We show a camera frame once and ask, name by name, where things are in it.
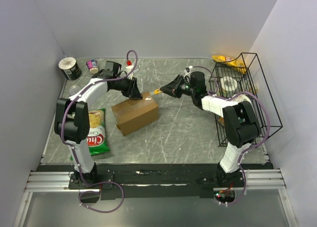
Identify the brown cardboard express box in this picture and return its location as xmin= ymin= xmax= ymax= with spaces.
xmin=111 ymin=92 xmax=159 ymax=136

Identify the black cylindrical snack can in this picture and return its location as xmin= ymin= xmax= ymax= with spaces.
xmin=58 ymin=57 xmax=82 ymax=81

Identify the black wire rack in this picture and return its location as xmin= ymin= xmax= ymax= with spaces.
xmin=209 ymin=53 xmax=283 ymax=138

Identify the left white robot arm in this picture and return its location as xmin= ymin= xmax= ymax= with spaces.
xmin=54 ymin=61 xmax=143 ymax=188

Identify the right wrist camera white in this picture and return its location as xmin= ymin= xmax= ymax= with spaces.
xmin=184 ymin=66 xmax=194 ymax=79

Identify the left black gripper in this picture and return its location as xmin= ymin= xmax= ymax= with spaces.
xmin=112 ymin=75 xmax=143 ymax=99

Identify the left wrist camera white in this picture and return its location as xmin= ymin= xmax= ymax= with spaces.
xmin=125 ymin=60 xmax=139 ymax=78

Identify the yellow chips bag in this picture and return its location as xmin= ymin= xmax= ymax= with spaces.
xmin=211 ymin=55 xmax=247 ymax=75

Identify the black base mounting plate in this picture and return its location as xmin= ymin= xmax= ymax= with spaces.
xmin=68 ymin=164 xmax=244 ymax=200

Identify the green packet in rack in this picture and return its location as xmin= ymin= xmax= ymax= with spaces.
xmin=218 ymin=117 xmax=225 ymax=127

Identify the tin food can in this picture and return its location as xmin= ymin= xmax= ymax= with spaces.
xmin=68 ymin=85 xmax=82 ymax=97

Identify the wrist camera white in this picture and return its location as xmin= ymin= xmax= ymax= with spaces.
xmin=125 ymin=60 xmax=139 ymax=78
xmin=184 ymin=66 xmax=194 ymax=79

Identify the yellow utility knife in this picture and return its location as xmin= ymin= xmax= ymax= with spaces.
xmin=150 ymin=89 xmax=162 ymax=96

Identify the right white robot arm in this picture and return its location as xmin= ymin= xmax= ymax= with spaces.
xmin=160 ymin=71 xmax=261 ymax=187

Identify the green Chuba chips bag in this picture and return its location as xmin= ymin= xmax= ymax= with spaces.
xmin=87 ymin=108 xmax=110 ymax=156

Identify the aluminium rail frame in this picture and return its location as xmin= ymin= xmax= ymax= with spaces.
xmin=24 ymin=170 xmax=286 ymax=192

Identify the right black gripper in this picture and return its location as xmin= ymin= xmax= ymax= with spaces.
xmin=160 ymin=75 xmax=195 ymax=99

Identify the purple yogurt cup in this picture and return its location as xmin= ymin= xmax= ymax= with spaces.
xmin=86 ymin=59 xmax=99 ymax=74

